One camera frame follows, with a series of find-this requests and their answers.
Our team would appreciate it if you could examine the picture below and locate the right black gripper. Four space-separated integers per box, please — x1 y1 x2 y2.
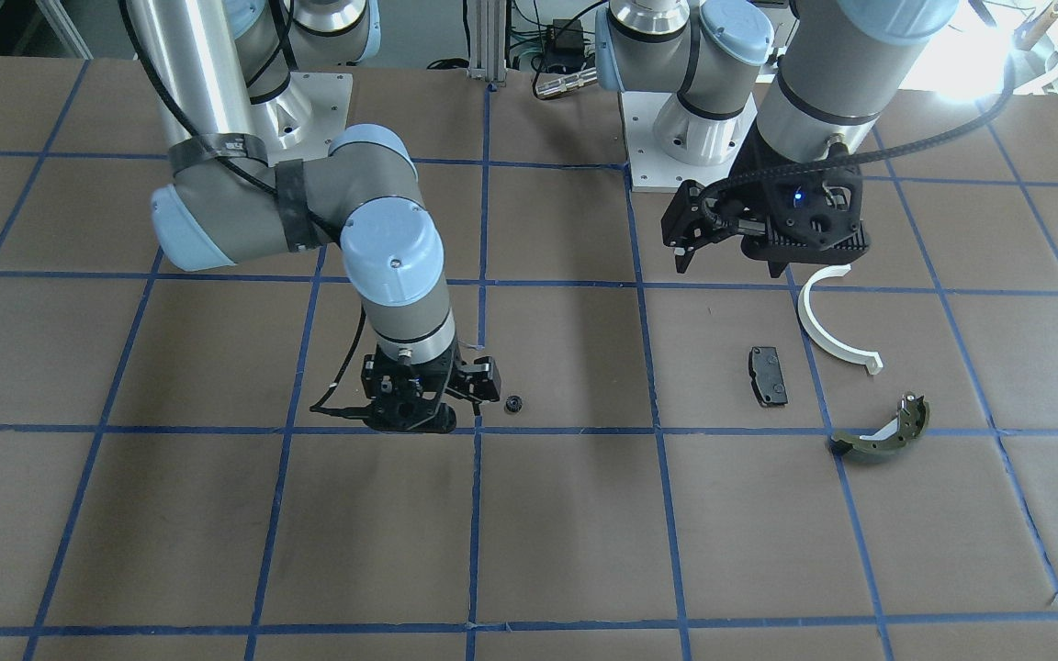
452 356 501 405

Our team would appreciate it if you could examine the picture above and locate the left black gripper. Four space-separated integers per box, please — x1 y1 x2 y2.
660 180 764 274

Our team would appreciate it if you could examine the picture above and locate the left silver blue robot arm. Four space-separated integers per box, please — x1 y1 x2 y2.
595 1 957 277

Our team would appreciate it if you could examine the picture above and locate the black brake pad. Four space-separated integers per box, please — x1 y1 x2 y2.
748 346 788 408

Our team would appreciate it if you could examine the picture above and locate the black power adapter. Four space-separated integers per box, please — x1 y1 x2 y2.
542 18 585 73

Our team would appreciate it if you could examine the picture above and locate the olive green brake shoe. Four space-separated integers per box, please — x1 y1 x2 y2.
827 392 929 464

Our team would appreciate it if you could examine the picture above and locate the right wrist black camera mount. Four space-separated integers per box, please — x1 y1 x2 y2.
361 348 456 434

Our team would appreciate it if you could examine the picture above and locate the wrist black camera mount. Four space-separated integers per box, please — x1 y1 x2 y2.
361 348 456 434
716 164 870 279

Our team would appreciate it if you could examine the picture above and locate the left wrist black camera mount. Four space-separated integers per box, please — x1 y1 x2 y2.
716 164 870 279

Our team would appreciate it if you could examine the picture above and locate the white curved plastic bracket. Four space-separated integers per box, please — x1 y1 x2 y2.
796 264 884 375

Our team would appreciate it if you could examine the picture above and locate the aluminium frame post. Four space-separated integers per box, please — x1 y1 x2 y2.
466 0 509 87

